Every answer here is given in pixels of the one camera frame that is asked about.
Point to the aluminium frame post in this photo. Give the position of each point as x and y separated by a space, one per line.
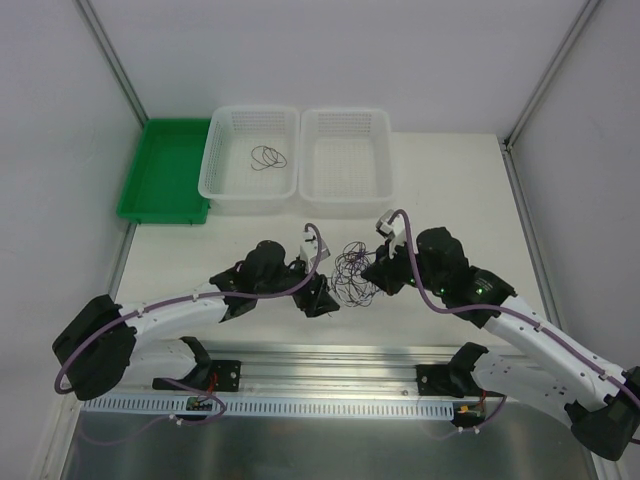
98 32
569 41

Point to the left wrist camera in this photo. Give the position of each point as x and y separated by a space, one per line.
312 247

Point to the green plastic tray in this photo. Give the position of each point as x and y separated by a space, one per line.
162 184

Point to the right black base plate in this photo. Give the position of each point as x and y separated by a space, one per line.
436 380

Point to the left aluminium frame post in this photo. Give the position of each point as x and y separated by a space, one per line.
98 32

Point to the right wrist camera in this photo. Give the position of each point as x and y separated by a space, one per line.
391 227

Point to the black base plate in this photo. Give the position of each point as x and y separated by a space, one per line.
436 380
213 376

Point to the white plastic basket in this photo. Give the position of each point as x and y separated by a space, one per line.
249 165
346 168

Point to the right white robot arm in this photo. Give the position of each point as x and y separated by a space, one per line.
596 399

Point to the right white plastic basket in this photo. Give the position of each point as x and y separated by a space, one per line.
346 168

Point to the right aluminium frame post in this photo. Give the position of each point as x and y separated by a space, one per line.
569 41

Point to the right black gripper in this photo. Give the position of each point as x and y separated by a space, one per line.
382 275

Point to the white slotted cable duct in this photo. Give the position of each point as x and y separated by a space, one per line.
252 406

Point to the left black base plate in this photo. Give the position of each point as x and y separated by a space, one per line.
213 376

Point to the aluminium mounting rail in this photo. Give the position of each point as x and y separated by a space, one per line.
343 370

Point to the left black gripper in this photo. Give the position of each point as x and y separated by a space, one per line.
314 292

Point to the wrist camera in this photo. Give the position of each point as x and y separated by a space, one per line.
312 247
391 227

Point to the left white plastic basket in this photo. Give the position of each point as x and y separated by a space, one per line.
249 165

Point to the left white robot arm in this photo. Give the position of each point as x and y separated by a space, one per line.
153 343

